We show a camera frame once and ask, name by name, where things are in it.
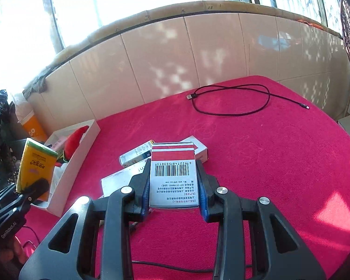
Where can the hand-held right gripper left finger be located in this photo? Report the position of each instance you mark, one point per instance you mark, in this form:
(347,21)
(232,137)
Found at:
(145,192)

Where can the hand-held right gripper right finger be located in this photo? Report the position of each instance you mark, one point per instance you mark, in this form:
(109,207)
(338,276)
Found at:
(202,198)

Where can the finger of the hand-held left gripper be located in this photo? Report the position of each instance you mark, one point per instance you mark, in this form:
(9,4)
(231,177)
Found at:
(35,191)

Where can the yellow box green edge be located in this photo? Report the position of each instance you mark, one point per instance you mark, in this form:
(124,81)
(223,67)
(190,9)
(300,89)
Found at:
(35,163)

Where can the red striped silver box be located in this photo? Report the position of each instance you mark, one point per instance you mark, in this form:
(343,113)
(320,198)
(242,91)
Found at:
(175,186)

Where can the white cardboard box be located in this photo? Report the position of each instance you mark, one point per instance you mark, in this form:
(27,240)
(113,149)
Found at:
(84,148)

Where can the person's left hand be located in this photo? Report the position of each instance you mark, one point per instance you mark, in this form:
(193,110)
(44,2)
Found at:
(16,253)

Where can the flat white box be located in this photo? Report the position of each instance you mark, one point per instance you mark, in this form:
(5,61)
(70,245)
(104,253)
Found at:
(116,180)

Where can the white blue yellow medicine box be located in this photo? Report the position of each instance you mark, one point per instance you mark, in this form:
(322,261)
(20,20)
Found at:
(134,156)

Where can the white box red print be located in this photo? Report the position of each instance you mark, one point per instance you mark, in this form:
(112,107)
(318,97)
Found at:
(201,151)

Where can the pink box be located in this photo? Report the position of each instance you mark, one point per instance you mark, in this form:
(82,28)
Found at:
(59,143)

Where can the orange paper cup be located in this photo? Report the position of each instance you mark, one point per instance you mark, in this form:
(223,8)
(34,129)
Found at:
(35,129)

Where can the red plush toy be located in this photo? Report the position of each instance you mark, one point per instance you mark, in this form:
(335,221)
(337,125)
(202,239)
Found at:
(74,141)

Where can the grey cloth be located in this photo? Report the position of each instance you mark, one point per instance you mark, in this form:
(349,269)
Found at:
(36,86)

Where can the tan window ledge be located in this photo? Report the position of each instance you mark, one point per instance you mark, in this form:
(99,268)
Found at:
(236,5)

